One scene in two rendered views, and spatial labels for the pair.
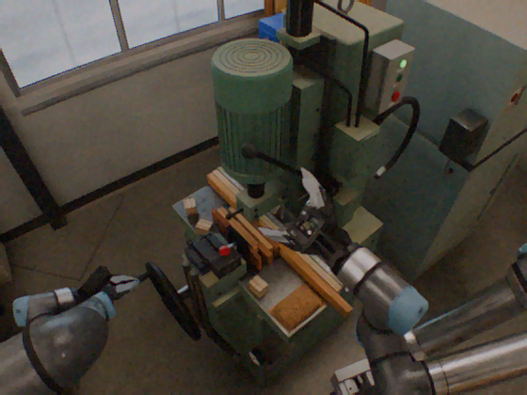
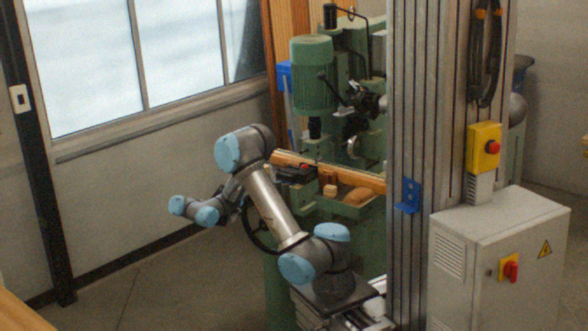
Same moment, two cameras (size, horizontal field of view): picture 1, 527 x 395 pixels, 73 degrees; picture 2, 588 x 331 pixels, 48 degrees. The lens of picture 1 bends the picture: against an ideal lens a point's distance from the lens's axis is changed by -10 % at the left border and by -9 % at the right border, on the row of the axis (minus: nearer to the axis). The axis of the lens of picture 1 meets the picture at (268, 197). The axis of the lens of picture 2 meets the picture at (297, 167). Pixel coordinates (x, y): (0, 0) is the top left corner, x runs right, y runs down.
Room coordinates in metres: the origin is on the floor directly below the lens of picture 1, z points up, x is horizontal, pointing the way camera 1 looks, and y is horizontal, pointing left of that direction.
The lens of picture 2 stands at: (-1.88, 0.57, 2.11)
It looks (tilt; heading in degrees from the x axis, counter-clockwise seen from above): 23 degrees down; 350
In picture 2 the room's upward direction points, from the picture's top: 3 degrees counter-clockwise
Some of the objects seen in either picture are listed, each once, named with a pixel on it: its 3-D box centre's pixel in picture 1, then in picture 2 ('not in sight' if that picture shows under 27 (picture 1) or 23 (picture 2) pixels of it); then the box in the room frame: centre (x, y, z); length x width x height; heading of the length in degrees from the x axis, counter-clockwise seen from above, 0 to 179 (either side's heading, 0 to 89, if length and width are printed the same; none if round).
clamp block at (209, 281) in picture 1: (215, 266); (296, 189); (0.61, 0.16, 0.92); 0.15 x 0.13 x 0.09; 40
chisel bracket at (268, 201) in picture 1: (262, 199); (318, 146); (0.77, 0.02, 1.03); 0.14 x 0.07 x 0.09; 130
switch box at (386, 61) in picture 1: (388, 77); (382, 51); (0.86, -0.30, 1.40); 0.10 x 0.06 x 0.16; 130
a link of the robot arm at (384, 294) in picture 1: (391, 300); not in sight; (0.29, -0.21, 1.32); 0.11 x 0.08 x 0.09; 40
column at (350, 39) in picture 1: (329, 127); (353, 100); (0.95, -0.19, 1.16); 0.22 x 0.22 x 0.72; 40
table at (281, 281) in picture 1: (238, 259); (309, 191); (0.66, 0.09, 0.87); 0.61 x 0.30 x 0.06; 40
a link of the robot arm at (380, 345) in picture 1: (380, 331); not in sight; (0.28, -0.21, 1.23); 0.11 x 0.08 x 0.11; 8
